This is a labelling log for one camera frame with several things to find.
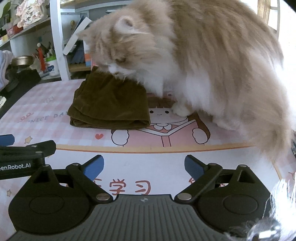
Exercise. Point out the white fluffy trim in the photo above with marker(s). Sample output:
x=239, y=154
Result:
x=283, y=197

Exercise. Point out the white leaning book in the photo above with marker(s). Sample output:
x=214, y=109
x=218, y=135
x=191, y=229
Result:
x=75, y=38

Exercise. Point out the red tassel ornament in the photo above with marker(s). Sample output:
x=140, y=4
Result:
x=41, y=58

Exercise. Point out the orange blue booklet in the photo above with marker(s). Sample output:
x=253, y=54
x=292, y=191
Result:
x=87, y=54

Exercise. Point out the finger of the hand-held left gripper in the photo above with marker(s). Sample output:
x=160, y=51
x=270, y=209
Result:
x=44, y=148
x=6, y=140

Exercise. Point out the cream white fluffy cat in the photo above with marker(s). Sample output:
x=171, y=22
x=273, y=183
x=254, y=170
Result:
x=208, y=58

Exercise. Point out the brass bowl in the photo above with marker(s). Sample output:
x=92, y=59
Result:
x=22, y=60

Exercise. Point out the green plant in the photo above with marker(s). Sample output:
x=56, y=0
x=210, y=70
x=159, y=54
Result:
x=7, y=8

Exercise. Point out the white bookshelf with wooden boards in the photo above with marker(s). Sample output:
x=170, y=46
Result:
x=56, y=34

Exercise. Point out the brown garment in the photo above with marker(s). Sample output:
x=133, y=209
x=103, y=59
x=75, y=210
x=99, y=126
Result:
x=108, y=102

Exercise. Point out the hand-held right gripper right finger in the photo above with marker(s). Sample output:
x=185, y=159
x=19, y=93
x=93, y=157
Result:
x=194, y=165

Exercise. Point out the dark pleated folder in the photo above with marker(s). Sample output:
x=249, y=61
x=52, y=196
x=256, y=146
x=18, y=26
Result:
x=76, y=54

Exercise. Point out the wooden side shelf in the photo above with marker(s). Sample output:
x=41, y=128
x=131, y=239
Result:
x=27, y=30

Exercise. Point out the woven bamboo basket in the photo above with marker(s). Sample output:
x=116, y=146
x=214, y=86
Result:
x=263, y=10

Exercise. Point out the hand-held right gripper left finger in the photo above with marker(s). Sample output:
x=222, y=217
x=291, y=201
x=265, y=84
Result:
x=93, y=166

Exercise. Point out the pale lilac cloth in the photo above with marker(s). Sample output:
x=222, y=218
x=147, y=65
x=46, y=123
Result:
x=4, y=69

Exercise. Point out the black case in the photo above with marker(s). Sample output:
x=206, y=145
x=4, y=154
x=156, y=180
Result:
x=20, y=88

